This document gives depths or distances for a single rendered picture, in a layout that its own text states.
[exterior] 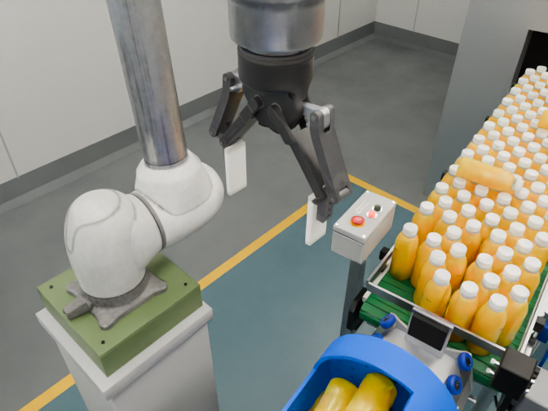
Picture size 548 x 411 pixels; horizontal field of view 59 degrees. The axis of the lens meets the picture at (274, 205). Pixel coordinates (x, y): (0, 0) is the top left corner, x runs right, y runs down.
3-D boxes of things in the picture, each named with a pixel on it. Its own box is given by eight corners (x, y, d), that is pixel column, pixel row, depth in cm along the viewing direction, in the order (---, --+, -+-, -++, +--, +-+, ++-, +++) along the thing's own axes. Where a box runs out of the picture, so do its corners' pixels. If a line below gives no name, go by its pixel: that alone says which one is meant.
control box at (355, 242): (330, 250, 141) (333, 223, 134) (363, 214, 153) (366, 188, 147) (360, 265, 136) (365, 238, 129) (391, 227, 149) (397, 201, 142)
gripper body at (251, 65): (335, 42, 46) (327, 127, 52) (271, 21, 51) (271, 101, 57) (281, 64, 42) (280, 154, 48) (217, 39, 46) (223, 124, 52)
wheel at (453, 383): (452, 399, 112) (460, 399, 110) (443, 386, 110) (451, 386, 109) (457, 382, 114) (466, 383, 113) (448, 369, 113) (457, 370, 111)
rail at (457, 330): (366, 289, 135) (368, 283, 133) (368, 288, 136) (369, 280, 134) (514, 364, 117) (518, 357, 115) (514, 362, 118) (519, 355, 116)
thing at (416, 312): (401, 343, 124) (409, 312, 117) (405, 337, 126) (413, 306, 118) (439, 363, 120) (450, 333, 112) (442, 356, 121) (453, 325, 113)
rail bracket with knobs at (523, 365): (479, 385, 118) (491, 361, 112) (488, 364, 123) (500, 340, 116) (521, 408, 114) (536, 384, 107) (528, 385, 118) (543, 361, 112)
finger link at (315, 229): (325, 183, 53) (330, 186, 53) (320, 231, 57) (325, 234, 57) (307, 196, 51) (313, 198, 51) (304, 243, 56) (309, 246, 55)
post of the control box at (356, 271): (329, 409, 207) (352, 239, 144) (333, 402, 210) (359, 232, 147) (337, 415, 205) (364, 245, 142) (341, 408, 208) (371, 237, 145)
